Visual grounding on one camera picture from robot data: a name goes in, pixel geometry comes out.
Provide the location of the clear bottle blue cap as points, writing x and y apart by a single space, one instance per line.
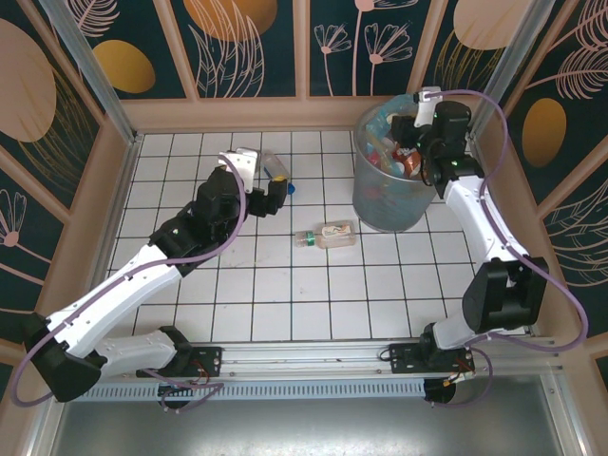
273 164

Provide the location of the tea bottle green cap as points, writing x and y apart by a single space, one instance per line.
332 235

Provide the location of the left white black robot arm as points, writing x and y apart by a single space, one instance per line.
104 294

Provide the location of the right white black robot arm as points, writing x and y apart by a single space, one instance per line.
484 228

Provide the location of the blue plastic bin liner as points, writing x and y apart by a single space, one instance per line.
380 116

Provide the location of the grey mesh waste bin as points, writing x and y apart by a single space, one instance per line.
389 209

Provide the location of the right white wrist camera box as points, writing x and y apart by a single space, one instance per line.
426 107

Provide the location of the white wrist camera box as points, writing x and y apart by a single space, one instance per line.
426 107
242 166

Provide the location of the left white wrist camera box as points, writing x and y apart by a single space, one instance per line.
242 166

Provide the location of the aluminium frame post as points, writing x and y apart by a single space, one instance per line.
95 71
503 71

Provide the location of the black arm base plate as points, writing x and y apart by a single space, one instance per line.
404 358
209 358

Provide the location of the aluminium mounting rail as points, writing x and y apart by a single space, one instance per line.
309 356

